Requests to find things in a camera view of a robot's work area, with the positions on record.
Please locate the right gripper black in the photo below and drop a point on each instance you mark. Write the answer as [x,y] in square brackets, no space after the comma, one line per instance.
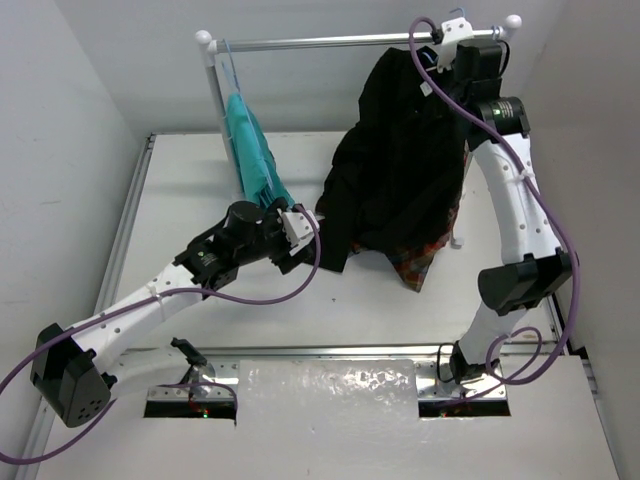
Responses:
[438,77]

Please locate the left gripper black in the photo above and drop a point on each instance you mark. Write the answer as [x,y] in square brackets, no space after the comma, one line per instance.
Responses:
[282,245]

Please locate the blue wire hanger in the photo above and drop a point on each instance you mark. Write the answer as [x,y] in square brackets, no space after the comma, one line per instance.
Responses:
[429,54]

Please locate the black shirt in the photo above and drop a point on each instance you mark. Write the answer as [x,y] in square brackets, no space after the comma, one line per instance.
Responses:
[396,115]

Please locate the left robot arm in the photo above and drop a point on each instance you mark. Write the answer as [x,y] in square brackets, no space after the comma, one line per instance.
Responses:
[77,369]

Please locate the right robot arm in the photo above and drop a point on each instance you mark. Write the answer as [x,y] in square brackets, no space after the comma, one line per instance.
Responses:
[534,265]

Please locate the blue hanger holding plaid shirt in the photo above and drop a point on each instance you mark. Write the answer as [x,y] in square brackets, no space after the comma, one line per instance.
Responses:
[496,32]

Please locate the teal shirt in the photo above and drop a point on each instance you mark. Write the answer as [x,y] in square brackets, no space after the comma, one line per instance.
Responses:
[255,155]

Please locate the plaid flannel shirt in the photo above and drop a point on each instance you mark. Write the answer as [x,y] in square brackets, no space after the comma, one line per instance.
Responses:
[407,207]

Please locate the white foam front panel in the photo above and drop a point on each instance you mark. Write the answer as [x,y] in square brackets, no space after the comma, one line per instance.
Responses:
[342,420]

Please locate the white metal clothes rack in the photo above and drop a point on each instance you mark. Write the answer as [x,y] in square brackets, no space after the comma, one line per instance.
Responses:
[325,41]

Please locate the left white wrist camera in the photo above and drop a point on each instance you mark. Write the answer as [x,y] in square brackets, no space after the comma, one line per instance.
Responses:
[298,229]

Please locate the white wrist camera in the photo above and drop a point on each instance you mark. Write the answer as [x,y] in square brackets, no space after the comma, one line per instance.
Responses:
[298,229]
[453,31]

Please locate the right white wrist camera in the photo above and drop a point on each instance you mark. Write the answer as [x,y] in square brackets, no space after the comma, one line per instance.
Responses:
[453,31]

